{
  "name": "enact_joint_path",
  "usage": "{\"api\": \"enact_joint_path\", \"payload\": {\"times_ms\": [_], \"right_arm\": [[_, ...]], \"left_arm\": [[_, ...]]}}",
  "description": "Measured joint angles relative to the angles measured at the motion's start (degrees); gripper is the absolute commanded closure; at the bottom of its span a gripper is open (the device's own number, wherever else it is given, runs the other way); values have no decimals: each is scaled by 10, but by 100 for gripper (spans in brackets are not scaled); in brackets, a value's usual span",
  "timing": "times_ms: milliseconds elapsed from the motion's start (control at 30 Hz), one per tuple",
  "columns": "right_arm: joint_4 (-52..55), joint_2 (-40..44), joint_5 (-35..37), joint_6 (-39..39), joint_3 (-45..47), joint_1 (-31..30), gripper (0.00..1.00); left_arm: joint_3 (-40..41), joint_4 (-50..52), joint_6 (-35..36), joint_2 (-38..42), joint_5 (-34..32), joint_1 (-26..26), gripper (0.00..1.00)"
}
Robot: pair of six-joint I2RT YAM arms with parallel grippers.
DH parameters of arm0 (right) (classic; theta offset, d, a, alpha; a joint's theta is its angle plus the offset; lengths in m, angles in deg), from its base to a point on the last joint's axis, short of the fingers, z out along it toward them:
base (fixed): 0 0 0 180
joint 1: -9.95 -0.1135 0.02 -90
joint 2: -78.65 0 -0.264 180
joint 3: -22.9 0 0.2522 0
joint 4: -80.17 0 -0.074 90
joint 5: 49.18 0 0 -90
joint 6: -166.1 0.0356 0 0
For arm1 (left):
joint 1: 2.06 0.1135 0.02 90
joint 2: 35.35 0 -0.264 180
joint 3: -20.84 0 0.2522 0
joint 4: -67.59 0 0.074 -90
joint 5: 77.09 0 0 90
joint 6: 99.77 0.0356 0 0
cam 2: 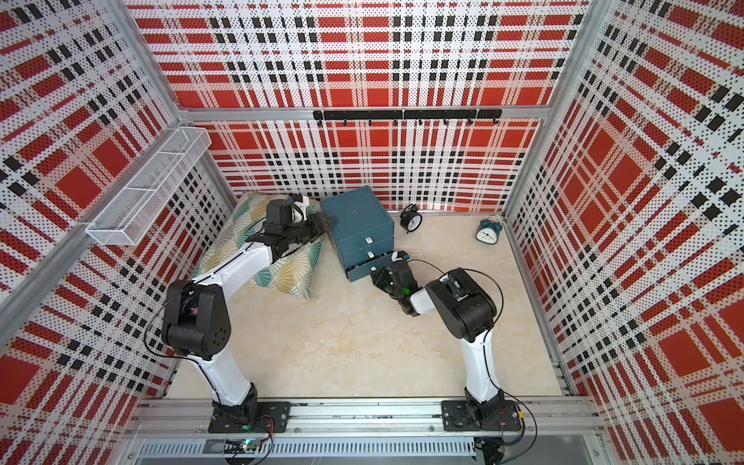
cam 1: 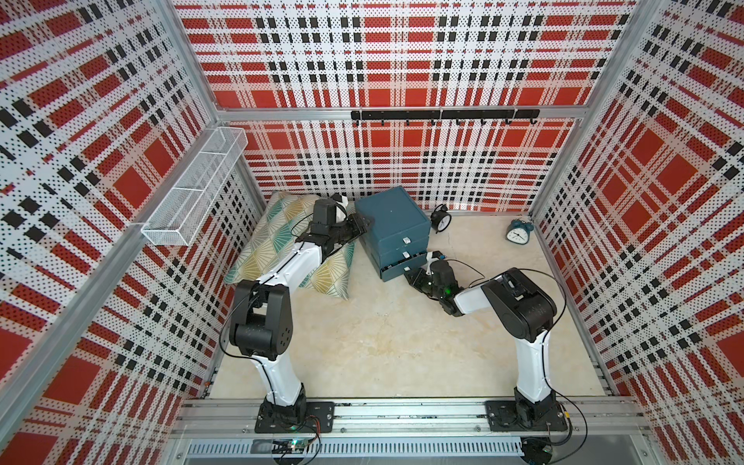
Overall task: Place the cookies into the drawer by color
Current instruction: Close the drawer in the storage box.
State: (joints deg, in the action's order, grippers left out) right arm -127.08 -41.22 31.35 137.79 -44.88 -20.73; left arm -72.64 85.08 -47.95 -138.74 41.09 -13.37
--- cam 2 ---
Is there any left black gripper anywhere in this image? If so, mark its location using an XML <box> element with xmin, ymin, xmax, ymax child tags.
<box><xmin>284</xmin><ymin>212</ymin><xmax>338</xmax><ymax>245</ymax></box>

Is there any teal bottom drawer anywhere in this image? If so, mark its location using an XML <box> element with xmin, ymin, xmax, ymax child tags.
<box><xmin>345</xmin><ymin>252</ymin><xmax>393</xmax><ymax>282</ymax></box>

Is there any teal drawer cabinet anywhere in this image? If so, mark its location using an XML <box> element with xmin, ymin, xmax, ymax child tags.
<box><xmin>321</xmin><ymin>186</ymin><xmax>394</xmax><ymax>273</ymax></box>

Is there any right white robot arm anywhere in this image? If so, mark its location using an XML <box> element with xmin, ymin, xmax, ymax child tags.
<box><xmin>371</xmin><ymin>259</ymin><xmax>525</xmax><ymax>434</ymax></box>

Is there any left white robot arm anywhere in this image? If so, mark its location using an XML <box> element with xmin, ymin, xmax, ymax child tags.
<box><xmin>148</xmin><ymin>195</ymin><xmax>335</xmax><ymax>432</ymax></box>

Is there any patterned green yellow pillow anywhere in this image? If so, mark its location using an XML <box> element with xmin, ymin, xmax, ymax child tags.
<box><xmin>191</xmin><ymin>191</ymin><xmax>326</xmax><ymax>300</ymax></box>

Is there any black alarm clock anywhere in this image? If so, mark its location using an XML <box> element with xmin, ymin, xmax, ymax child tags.
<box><xmin>400</xmin><ymin>203</ymin><xmax>422</xmax><ymax>234</ymax></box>

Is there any teal alarm clock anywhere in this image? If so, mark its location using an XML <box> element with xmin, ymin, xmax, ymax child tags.
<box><xmin>475</xmin><ymin>218</ymin><xmax>503</xmax><ymax>245</ymax></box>

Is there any green circuit board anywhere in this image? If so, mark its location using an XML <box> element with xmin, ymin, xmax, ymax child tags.
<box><xmin>223</xmin><ymin>438</ymin><xmax>265</xmax><ymax>456</ymax></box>

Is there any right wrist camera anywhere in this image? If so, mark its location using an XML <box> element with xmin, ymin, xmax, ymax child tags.
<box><xmin>391</xmin><ymin>250</ymin><xmax>410</xmax><ymax>262</ymax></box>

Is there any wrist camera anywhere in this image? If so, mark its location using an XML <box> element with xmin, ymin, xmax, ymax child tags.
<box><xmin>391</xmin><ymin>250</ymin><xmax>410</xmax><ymax>262</ymax></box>
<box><xmin>289</xmin><ymin>194</ymin><xmax>310</xmax><ymax>224</ymax></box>

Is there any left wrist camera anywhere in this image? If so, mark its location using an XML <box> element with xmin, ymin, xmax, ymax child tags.
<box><xmin>289</xmin><ymin>194</ymin><xmax>310</xmax><ymax>224</ymax></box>

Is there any white wire mesh basket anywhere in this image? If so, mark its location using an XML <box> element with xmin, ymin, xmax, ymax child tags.
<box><xmin>85</xmin><ymin>126</ymin><xmax>209</xmax><ymax>246</ymax></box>

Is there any black wall hook rail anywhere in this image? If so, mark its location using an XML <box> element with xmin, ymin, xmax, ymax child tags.
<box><xmin>313</xmin><ymin>108</ymin><xmax>503</xmax><ymax>124</ymax></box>

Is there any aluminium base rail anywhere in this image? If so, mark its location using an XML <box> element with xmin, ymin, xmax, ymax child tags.
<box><xmin>117</xmin><ymin>396</ymin><xmax>611</xmax><ymax>464</ymax></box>

